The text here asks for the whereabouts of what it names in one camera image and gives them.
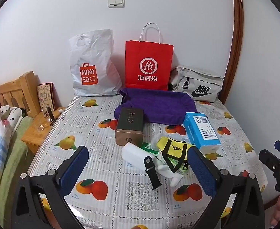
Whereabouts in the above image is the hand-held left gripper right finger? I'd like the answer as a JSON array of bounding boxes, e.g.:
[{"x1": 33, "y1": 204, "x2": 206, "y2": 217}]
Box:
[{"x1": 187, "y1": 145, "x2": 266, "y2": 229}]

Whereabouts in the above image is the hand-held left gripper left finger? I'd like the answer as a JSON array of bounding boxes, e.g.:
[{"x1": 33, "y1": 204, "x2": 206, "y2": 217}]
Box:
[{"x1": 11, "y1": 145, "x2": 90, "y2": 229}]

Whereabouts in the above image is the white tissue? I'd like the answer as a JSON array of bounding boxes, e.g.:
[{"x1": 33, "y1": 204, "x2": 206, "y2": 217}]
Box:
[{"x1": 155, "y1": 159, "x2": 183, "y2": 188}]

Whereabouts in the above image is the yellow small bag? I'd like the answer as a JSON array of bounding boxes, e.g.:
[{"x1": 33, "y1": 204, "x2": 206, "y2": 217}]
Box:
[{"x1": 157, "y1": 136, "x2": 195, "y2": 167}]

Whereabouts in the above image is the black watch strap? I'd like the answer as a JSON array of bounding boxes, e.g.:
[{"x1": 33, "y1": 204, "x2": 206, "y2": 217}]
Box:
[{"x1": 143, "y1": 156, "x2": 163, "y2": 191}]

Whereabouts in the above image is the green tissue pack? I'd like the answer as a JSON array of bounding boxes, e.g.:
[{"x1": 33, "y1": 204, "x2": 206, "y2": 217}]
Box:
[{"x1": 141, "y1": 141, "x2": 189, "y2": 174}]

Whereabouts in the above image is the blue tissue pack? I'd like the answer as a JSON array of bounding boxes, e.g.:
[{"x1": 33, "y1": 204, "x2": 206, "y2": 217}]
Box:
[{"x1": 183, "y1": 112, "x2": 222, "y2": 153}]

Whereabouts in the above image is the fruit-printed tablecloth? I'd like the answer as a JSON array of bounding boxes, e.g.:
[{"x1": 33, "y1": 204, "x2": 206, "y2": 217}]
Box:
[{"x1": 27, "y1": 95, "x2": 268, "y2": 229}]

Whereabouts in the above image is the wooden nightstand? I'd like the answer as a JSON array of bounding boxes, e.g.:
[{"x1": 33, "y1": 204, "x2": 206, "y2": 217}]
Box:
[{"x1": 21, "y1": 107, "x2": 66, "y2": 153}]

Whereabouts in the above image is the drinking glass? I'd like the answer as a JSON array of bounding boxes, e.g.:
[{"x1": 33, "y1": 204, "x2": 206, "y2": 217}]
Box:
[{"x1": 34, "y1": 113, "x2": 51, "y2": 133}]

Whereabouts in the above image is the dark small bottle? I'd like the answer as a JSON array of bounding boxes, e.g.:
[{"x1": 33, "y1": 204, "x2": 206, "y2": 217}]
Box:
[{"x1": 47, "y1": 107, "x2": 56, "y2": 122}]

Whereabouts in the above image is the green blanket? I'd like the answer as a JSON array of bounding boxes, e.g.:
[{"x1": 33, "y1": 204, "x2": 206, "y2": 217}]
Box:
[{"x1": 0, "y1": 117, "x2": 35, "y2": 220}]

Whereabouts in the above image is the dark green gold box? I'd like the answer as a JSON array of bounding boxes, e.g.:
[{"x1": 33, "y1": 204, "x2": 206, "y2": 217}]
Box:
[{"x1": 115, "y1": 107, "x2": 144, "y2": 146}]

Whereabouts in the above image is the dotted plush toy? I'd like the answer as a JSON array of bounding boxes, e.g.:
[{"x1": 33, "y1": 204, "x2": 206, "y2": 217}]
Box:
[{"x1": 0, "y1": 105, "x2": 27, "y2": 134}]

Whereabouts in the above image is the grey waist bag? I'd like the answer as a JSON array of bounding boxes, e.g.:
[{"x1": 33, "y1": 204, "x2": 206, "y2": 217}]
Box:
[{"x1": 170, "y1": 65, "x2": 224, "y2": 103}]

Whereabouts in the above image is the wooden bed headboard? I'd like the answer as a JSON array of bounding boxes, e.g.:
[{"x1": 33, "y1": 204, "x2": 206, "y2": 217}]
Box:
[{"x1": 0, "y1": 71, "x2": 41, "y2": 117}]

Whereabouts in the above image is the white plastic shopping bag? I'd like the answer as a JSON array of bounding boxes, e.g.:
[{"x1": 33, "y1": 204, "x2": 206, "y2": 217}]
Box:
[{"x1": 69, "y1": 29, "x2": 123, "y2": 97}]

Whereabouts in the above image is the red paper bag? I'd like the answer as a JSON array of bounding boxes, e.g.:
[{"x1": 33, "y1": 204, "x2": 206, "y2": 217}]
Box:
[{"x1": 125, "y1": 23, "x2": 174, "y2": 91}]

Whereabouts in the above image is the wooden door frame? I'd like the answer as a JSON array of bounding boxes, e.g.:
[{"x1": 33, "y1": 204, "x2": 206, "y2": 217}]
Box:
[{"x1": 218, "y1": 0, "x2": 244, "y2": 103}]

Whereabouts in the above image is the white light switch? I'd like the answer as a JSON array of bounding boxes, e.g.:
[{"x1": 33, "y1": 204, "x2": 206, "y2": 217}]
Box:
[{"x1": 108, "y1": 0, "x2": 125, "y2": 8}]

